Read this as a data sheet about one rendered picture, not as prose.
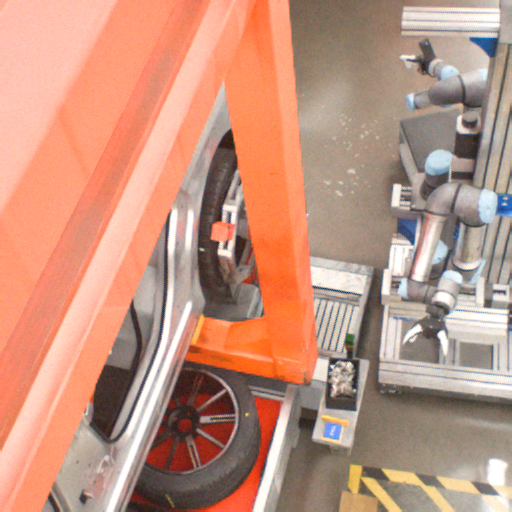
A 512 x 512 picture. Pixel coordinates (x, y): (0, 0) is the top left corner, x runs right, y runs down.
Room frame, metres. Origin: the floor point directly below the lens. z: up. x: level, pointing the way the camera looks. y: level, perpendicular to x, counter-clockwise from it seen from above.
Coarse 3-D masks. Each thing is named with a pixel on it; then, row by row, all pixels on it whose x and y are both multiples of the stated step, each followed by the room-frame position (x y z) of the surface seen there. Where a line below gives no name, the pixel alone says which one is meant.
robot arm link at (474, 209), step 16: (464, 192) 1.93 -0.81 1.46; (480, 192) 1.91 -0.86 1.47; (464, 208) 1.88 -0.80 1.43; (480, 208) 1.86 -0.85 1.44; (464, 224) 1.87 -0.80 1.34; (480, 224) 1.85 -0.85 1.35; (464, 240) 1.88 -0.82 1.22; (480, 240) 1.88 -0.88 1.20; (464, 256) 1.87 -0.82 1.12; (480, 256) 1.90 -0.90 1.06; (464, 272) 1.86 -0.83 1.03; (480, 272) 1.85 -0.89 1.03
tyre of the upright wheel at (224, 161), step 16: (224, 160) 2.57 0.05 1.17; (208, 176) 2.48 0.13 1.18; (224, 176) 2.47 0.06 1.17; (208, 192) 2.40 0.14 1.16; (208, 208) 2.33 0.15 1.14; (208, 224) 2.28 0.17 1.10; (208, 240) 2.23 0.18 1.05; (208, 256) 2.20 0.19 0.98; (240, 256) 2.47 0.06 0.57; (208, 272) 2.18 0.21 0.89; (208, 288) 2.22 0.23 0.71
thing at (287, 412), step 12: (288, 396) 1.76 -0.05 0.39; (288, 408) 1.71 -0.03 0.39; (288, 420) 1.65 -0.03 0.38; (276, 432) 1.60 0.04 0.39; (288, 432) 1.63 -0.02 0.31; (276, 444) 1.55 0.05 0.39; (276, 456) 1.49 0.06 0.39; (276, 468) 1.44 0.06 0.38; (264, 480) 1.40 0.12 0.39; (276, 480) 1.41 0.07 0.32; (264, 492) 1.34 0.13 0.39; (264, 504) 1.29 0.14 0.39
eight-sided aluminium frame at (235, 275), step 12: (228, 192) 2.42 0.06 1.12; (240, 192) 2.41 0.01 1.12; (228, 204) 2.35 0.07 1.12; (228, 216) 2.34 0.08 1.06; (228, 252) 2.21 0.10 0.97; (252, 252) 2.44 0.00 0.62; (240, 264) 2.38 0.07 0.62; (252, 264) 2.38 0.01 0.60; (228, 276) 2.22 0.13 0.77; (240, 276) 2.24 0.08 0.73
